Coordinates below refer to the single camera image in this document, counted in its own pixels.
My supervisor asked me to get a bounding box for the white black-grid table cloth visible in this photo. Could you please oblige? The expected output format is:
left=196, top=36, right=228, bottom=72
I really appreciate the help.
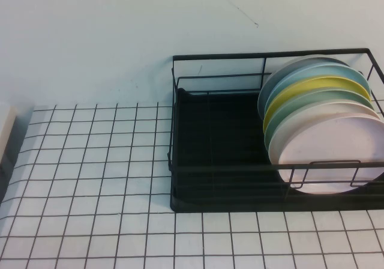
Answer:
left=0, top=102, right=384, bottom=269

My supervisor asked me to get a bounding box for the grey plate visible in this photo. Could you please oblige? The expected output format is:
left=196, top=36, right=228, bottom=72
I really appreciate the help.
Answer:
left=257, top=54, right=352, bottom=118

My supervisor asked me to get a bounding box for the pink plate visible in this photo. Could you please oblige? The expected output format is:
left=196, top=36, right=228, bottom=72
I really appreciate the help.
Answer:
left=276, top=112, right=384, bottom=195

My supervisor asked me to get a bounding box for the light blue plate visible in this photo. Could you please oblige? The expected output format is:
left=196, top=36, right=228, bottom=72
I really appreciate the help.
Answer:
left=263, top=64, right=373, bottom=119

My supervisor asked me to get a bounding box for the cream plate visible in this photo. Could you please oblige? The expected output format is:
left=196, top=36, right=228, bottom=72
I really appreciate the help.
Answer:
left=268, top=100, right=382, bottom=165

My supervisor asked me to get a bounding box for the black wire dish rack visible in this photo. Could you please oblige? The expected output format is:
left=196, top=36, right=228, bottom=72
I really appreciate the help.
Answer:
left=167, top=47, right=384, bottom=213

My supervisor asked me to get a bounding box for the yellow plate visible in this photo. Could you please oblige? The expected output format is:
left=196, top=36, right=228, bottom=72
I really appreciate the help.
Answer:
left=262, top=76, right=373, bottom=135

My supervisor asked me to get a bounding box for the black drip tray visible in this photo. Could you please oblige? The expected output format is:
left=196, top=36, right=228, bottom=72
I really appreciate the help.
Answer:
left=170, top=87, right=384, bottom=213

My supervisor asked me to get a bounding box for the green plate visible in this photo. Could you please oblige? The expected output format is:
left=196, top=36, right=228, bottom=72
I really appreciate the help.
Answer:
left=263, top=89, right=376, bottom=150

